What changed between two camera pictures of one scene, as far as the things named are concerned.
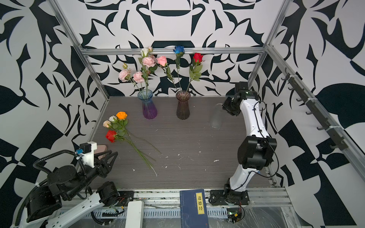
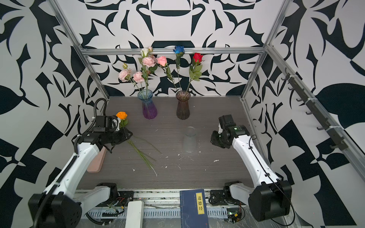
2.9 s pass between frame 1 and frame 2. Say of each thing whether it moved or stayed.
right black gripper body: moved
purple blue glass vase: stayed
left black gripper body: moved
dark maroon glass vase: stayed
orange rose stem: moved
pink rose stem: stayed
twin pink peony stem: stayed
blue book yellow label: stayed
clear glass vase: moved
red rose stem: stayed
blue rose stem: stayed
